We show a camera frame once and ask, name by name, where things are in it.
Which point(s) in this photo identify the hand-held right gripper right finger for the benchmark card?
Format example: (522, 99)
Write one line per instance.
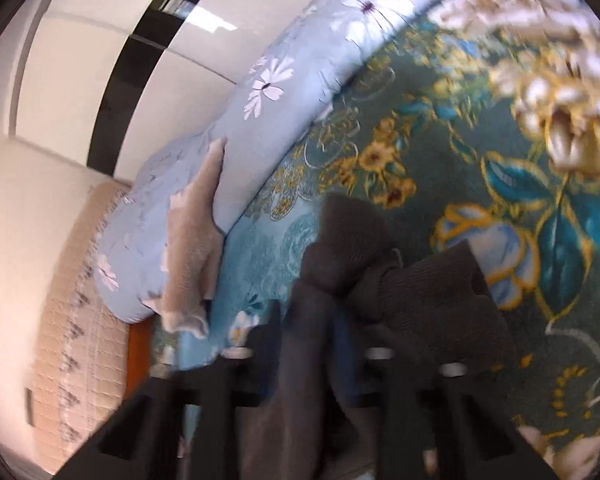
(347, 360)

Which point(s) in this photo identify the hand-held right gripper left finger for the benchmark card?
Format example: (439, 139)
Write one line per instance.
(220, 385)

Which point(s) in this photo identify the dark grey fleece pants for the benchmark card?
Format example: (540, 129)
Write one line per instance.
(420, 300)

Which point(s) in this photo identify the beige yellow towel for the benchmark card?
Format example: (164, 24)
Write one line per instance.
(190, 240)

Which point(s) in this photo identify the beige quilted headboard cover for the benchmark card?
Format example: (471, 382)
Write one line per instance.
(65, 335)

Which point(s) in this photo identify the black strip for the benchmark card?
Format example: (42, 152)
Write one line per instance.
(29, 405)

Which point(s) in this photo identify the teal floral blanket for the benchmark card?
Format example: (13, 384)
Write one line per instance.
(480, 160)

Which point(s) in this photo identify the light blue floral quilt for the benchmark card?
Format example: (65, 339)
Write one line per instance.
(280, 125)

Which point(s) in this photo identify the white wardrobe with black trim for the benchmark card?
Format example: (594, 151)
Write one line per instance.
(80, 60)

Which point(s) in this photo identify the wooden bed frame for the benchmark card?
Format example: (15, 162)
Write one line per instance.
(137, 355)

